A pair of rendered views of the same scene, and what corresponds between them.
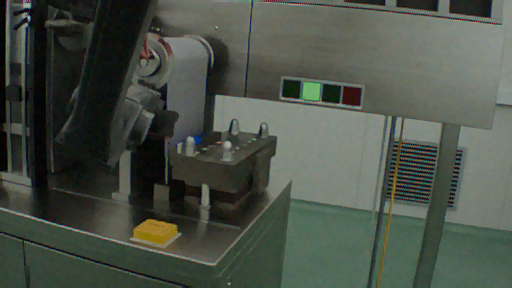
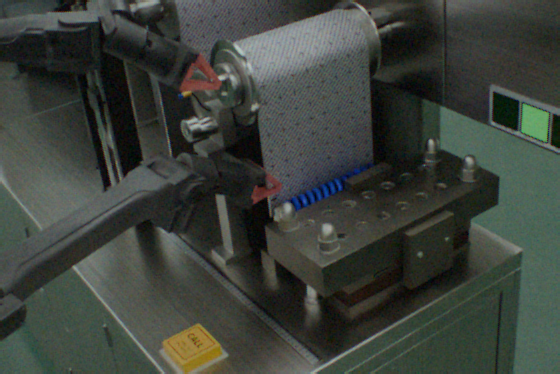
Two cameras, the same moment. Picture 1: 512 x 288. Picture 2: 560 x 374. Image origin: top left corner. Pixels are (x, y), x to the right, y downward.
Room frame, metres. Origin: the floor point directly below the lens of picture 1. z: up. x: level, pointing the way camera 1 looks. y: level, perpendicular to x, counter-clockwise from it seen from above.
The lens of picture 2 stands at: (0.34, -0.57, 1.75)
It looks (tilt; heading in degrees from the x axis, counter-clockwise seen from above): 30 degrees down; 42
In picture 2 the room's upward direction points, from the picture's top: 6 degrees counter-clockwise
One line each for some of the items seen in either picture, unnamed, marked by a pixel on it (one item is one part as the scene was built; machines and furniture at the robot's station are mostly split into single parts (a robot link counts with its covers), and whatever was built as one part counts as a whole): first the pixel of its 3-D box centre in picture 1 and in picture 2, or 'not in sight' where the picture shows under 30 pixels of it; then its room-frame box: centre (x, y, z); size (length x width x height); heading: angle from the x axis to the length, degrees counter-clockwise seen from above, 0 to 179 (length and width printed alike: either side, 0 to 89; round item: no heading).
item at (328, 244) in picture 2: (226, 150); (327, 236); (1.14, 0.08, 1.05); 0.04 x 0.04 x 0.04
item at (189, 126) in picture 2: not in sight; (191, 129); (1.13, 0.35, 1.18); 0.04 x 0.02 x 0.04; 74
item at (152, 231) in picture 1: (155, 231); (192, 348); (0.93, 0.20, 0.91); 0.07 x 0.07 x 0.02; 74
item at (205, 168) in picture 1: (230, 154); (386, 214); (1.30, 0.08, 1.00); 0.40 x 0.16 x 0.06; 164
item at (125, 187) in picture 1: (126, 139); (220, 185); (1.17, 0.34, 1.05); 0.06 x 0.05 x 0.31; 164
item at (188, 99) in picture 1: (186, 115); (320, 148); (1.29, 0.20, 1.10); 0.23 x 0.01 x 0.18; 164
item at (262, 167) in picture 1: (262, 170); (429, 250); (1.29, -0.02, 0.96); 0.10 x 0.03 x 0.11; 164
